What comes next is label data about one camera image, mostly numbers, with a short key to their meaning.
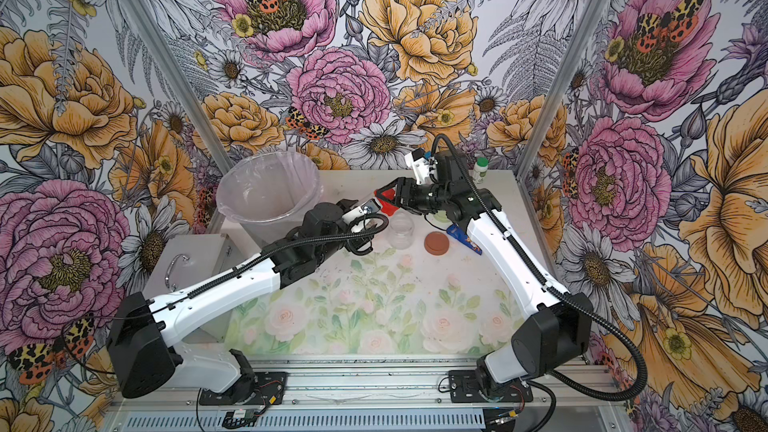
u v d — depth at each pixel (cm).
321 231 57
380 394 75
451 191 58
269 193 92
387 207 70
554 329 41
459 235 102
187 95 97
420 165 69
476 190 51
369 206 64
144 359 40
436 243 100
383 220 57
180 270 77
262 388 74
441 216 111
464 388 74
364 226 67
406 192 65
